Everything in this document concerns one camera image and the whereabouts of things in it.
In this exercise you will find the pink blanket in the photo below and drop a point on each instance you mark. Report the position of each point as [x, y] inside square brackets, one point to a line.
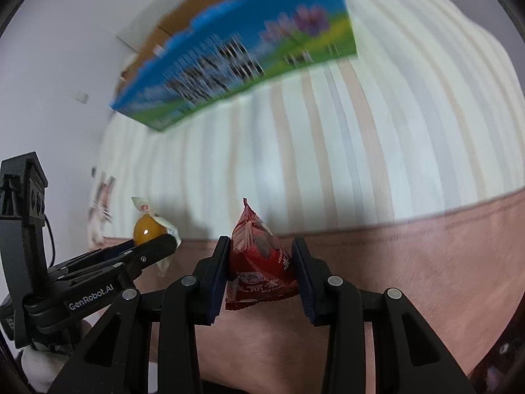
[410, 275]

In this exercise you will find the person's left hand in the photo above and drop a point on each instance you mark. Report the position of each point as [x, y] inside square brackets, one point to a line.
[39, 367]

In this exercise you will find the orange jelly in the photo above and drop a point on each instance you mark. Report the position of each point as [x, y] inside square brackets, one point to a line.
[145, 230]

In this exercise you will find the white wall outlet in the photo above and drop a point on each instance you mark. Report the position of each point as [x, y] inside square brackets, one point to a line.
[78, 96]

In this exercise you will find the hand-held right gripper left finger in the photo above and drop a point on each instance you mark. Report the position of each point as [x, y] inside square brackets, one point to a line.
[217, 279]

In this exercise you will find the cardboard box with blue print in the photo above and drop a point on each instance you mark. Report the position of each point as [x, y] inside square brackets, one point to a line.
[246, 49]

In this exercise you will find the cartoon printed cloth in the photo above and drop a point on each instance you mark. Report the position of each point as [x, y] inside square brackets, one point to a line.
[102, 209]

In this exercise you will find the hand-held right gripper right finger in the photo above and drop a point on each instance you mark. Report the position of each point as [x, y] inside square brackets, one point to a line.
[305, 283]

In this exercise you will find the red triangular snack packet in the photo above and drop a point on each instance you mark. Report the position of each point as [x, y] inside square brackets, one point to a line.
[258, 262]

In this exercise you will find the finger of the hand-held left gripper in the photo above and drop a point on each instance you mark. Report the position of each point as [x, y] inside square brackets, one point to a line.
[110, 250]
[151, 252]

